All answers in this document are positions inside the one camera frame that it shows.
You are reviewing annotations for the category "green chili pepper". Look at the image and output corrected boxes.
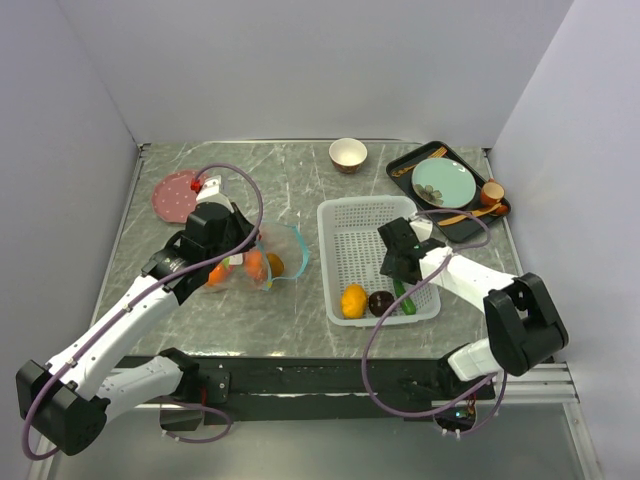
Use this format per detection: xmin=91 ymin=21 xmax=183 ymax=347
xmin=393 ymin=280 xmax=417 ymax=315

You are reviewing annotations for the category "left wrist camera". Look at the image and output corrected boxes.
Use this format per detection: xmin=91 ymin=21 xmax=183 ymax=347
xmin=196 ymin=175 xmax=232 ymax=210

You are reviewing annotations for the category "dark purple mangosteen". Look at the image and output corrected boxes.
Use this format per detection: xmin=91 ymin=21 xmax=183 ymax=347
xmin=368 ymin=290 xmax=395 ymax=317

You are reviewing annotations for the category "clear blue-zipper zip bag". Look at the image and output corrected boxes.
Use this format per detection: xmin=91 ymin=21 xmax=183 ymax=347
xmin=204 ymin=221 xmax=310 ymax=291

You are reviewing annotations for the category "wooden fork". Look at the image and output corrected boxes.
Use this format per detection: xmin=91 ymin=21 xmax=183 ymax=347
xmin=387 ymin=146 xmax=448 ymax=178

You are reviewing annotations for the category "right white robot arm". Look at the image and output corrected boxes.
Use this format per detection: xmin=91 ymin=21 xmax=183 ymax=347
xmin=378 ymin=217 xmax=569 ymax=398

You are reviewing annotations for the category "yellow orange persimmon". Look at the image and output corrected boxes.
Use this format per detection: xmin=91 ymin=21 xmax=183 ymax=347
xmin=340 ymin=284 xmax=368 ymax=319

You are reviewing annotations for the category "white plastic basket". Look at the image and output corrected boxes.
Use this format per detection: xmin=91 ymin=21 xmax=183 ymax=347
xmin=317 ymin=195 xmax=417 ymax=328

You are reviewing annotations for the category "white patterned bowl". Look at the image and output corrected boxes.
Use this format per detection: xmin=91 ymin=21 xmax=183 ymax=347
xmin=329 ymin=138 xmax=368 ymax=174

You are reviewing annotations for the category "brown kiwi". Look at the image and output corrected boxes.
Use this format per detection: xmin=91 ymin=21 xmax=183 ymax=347
xmin=267 ymin=252 xmax=285 ymax=278

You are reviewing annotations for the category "pink dotted plate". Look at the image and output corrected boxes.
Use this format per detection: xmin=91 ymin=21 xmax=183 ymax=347
xmin=151 ymin=170 xmax=197 ymax=224

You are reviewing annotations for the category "wooden spoon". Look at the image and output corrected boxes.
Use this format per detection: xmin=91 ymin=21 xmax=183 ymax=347
xmin=438 ymin=202 xmax=510 ymax=227

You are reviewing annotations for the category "orange small cup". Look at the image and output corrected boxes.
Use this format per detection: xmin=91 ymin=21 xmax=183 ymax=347
xmin=480 ymin=178 xmax=505 ymax=207

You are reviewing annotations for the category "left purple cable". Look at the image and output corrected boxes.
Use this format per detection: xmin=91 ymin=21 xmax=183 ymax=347
xmin=21 ymin=163 xmax=265 ymax=461

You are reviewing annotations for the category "black tray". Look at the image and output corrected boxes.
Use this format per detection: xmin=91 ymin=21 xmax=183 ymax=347
xmin=386 ymin=141 xmax=500 ymax=243

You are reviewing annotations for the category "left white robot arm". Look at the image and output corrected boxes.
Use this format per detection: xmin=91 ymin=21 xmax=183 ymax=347
xmin=16 ymin=202 xmax=261 ymax=461

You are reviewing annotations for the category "orange tangerine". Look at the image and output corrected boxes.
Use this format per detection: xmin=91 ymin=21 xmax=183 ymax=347
xmin=206 ymin=262 xmax=235 ymax=288
xmin=243 ymin=249 xmax=268 ymax=282

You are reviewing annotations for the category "light green plate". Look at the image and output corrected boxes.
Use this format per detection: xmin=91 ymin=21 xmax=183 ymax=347
xmin=411 ymin=157 xmax=477 ymax=209

